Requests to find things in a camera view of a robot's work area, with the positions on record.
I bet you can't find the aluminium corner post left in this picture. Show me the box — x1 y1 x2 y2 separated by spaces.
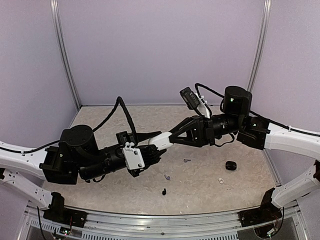
50 0 82 111

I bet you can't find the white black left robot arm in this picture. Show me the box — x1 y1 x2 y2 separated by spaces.
0 124 173 223

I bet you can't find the white earbud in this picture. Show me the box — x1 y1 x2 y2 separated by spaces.
218 177 224 184

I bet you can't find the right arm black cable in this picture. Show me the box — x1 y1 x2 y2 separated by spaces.
194 82 320 138

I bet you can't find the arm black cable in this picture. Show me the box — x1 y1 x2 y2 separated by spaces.
194 82 320 138
0 96 138 153

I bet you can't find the black earbud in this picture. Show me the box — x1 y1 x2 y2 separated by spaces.
162 188 167 196

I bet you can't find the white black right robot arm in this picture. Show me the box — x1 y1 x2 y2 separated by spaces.
167 86 320 222

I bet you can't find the white earbud charging case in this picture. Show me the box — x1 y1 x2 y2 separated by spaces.
148 132 174 151

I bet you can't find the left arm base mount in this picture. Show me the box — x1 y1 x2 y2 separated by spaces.
43 192 88 228

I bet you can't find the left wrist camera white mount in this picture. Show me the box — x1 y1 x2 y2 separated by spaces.
122 142 145 170

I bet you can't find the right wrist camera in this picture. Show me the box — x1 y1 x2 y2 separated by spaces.
179 87 212 119

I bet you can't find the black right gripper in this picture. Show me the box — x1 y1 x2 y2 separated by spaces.
166 113 243 148

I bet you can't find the aluminium corner post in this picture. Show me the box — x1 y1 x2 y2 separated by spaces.
247 0 272 93
50 0 82 111

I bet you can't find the black earbud charging case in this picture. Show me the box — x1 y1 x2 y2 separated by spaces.
225 161 237 171

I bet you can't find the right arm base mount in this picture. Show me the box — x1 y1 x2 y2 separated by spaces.
238 187 283 227

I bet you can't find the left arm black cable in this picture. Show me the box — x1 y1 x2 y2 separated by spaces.
0 96 138 153

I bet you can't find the aluminium front rail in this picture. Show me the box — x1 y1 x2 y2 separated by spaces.
14 202 311 240

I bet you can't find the aluminium corner post right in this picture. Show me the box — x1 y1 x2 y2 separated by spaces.
247 0 272 93

